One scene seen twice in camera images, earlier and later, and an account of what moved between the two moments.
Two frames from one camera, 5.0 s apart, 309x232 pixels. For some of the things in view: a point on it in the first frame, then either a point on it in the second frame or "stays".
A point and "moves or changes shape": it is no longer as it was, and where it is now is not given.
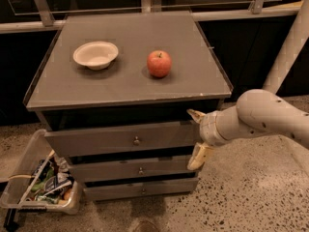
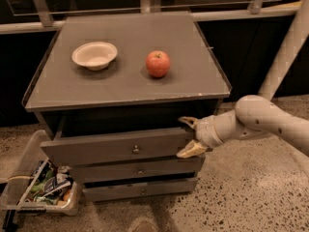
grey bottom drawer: [144, 189] stays
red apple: [158, 63] stays
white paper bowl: [97, 54] stays
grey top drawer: [124, 137] moves or changes shape
